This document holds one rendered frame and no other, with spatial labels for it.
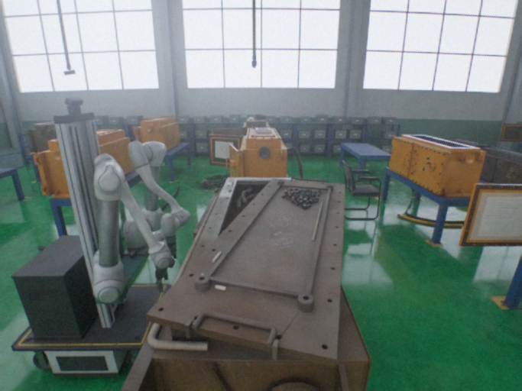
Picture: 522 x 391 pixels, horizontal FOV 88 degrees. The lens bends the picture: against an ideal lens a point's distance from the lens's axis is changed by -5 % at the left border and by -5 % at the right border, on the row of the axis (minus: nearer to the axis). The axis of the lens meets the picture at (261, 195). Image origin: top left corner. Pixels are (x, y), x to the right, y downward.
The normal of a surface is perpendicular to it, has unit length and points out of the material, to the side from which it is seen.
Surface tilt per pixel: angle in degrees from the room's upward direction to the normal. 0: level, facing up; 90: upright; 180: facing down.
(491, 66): 90
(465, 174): 90
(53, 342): 0
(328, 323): 0
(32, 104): 90
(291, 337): 0
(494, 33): 90
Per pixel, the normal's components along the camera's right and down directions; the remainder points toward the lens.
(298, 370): -0.01, 0.33
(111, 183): 0.47, 0.19
